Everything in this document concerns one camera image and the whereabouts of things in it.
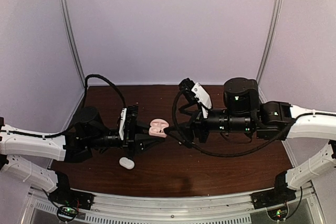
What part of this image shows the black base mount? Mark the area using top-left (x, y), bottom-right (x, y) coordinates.
top-left (49, 172), bottom-right (94, 210)
top-left (250, 171), bottom-right (296, 209)

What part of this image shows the pink earbud charging case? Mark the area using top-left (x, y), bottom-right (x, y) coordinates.
top-left (149, 119), bottom-right (169, 138)

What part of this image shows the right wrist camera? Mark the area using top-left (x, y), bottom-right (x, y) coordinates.
top-left (178, 78), bottom-right (213, 119)

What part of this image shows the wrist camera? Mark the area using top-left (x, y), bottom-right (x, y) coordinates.
top-left (178, 78), bottom-right (213, 119)
top-left (119, 105), bottom-right (139, 141)

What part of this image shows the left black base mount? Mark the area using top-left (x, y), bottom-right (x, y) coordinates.
top-left (49, 172), bottom-right (94, 210)

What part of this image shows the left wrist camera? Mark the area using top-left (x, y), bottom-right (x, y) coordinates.
top-left (119, 105), bottom-right (139, 141)

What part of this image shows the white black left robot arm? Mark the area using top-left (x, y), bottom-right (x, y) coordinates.
top-left (1, 106), bottom-right (169, 205)

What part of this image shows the black braided cable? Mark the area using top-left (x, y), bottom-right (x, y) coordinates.
top-left (172, 90), bottom-right (297, 158)
top-left (52, 73), bottom-right (128, 138)

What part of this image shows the white oval charging case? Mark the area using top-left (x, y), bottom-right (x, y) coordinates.
top-left (119, 157), bottom-right (135, 170)

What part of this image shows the left aluminium corner post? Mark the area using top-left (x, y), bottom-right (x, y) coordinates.
top-left (60, 0), bottom-right (85, 88)

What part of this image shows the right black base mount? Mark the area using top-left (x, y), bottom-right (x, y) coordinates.
top-left (250, 171), bottom-right (296, 209)

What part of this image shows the black left braided cable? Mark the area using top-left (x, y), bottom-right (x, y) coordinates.
top-left (52, 73), bottom-right (128, 138)

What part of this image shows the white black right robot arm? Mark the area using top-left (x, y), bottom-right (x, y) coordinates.
top-left (164, 78), bottom-right (335, 204)

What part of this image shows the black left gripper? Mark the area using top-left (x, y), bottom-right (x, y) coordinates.
top-left (87, 120), bottom-right (165, 159)

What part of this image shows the aluminium front frame rail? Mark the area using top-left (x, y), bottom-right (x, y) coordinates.
top-left (25, 178), bottom-right (326, 224)

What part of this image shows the black right braided cable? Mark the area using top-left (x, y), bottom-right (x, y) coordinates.
top-left (172, 90), bottom-right (297, 158)

